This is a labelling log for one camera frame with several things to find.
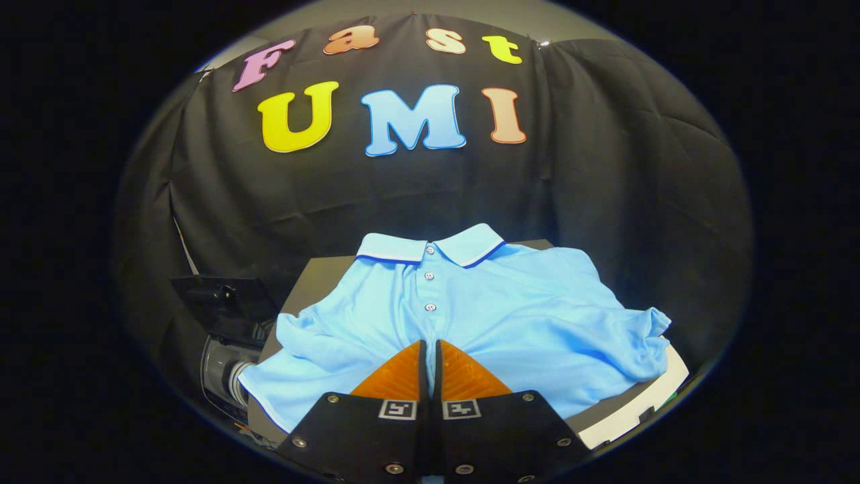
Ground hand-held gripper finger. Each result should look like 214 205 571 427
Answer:
430 339 592 482
275 339 431 482

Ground light blue polo shirt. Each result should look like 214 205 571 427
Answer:
239 223 673 434

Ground grey washing machine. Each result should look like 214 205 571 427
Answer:
200 321 277 426

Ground dark washing machine lid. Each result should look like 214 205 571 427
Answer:
170 274 280 340

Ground grey cabinet with beige door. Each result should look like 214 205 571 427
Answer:
247 239 673 446

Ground white board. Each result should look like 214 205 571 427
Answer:
578 343 691 450

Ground black backdrop cloth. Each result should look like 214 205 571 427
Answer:
114 13 753 404

